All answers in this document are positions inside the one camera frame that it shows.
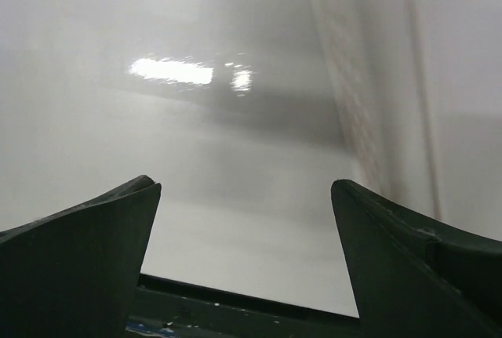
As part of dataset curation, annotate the white perforated plastic basket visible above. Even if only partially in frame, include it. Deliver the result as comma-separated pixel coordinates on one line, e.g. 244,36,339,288
305,0,502,221

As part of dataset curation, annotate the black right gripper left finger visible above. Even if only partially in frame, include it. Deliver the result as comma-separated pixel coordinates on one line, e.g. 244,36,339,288
1,176,162,337

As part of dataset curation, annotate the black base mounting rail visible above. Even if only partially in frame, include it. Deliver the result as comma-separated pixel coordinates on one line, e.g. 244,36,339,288
125,274,362,338

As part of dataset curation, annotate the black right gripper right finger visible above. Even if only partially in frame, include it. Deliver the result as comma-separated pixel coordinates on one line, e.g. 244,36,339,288
331,180,501,337

